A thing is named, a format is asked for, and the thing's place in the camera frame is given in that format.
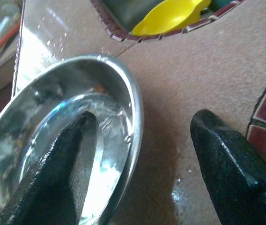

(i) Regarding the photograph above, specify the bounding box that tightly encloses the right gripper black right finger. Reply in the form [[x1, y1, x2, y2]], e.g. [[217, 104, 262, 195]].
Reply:
[[190, 109, 266, 225]]

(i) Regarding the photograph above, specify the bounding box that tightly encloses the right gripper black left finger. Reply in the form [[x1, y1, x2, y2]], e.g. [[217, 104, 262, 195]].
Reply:
[[0, 111, 100, 225]]

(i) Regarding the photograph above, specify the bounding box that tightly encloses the round steel plate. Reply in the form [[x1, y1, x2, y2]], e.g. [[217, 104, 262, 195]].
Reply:
[[0, 54, 144, 225]]

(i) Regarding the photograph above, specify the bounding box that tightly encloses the yellow plastic bowl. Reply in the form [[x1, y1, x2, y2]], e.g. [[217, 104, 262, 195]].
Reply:
[[132, 0, 212, 36]]

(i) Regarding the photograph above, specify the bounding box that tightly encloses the blue plastic cup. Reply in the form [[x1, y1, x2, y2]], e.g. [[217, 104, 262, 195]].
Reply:
[[209, 0, 238, 8]]

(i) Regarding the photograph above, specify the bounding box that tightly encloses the stainless steel sink basin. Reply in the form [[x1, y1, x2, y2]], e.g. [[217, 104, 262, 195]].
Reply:
[[100, 0, 166, 32]]

